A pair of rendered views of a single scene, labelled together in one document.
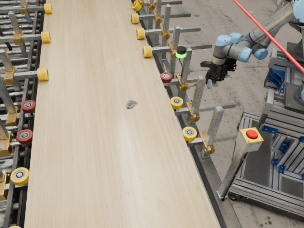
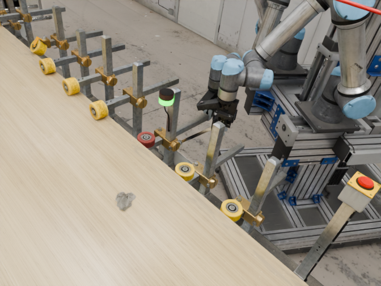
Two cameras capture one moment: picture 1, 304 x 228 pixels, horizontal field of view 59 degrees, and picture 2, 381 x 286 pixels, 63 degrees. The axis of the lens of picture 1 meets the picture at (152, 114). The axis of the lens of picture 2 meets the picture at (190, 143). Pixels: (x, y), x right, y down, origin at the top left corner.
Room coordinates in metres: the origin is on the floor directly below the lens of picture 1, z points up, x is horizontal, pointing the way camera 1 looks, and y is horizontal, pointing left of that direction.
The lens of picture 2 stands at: (0.46, 0.36, 1.80)
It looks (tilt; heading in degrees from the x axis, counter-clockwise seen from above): 40 degrees down; 325
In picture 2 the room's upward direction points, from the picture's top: 9 degrees clockwise
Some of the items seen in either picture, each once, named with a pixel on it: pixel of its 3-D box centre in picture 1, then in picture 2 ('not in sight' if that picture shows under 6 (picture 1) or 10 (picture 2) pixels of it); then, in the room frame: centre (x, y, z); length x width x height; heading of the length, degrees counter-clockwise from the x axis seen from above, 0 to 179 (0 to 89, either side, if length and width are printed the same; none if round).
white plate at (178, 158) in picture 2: (185, 97); (176, 158); (1.41, -0.23, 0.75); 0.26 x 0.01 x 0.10; 16
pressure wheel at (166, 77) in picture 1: (165, 81); (145, 145); (1.44, -0.08, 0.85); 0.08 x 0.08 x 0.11
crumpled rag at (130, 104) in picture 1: (130, 103); (123, 198); (1.14, 0.13, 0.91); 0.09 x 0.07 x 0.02; 140
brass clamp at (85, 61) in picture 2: (157, 17); (81, 58); (2.17, 0.01, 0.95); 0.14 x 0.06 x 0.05; 16
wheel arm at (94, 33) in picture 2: (163, 2); (76, 37); (2.46, -0.03, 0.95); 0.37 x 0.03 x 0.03; 106
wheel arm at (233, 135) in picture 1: (218, 138); (256, 198); (1.01, -0.40, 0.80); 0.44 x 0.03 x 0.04; 106
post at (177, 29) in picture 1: (173, 56); (137, 106); (1.67, -0.13, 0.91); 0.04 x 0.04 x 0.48; 16
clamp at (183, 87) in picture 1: (181, 82); (166, 139); (1.45, -0.19, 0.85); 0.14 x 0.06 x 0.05; 16
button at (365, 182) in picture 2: (252, 134); (365, 183); (0.70, -0.40, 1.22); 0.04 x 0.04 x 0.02
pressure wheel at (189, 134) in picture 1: (188, 138); (229, 215); (0.96, -0.21, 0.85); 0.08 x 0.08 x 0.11
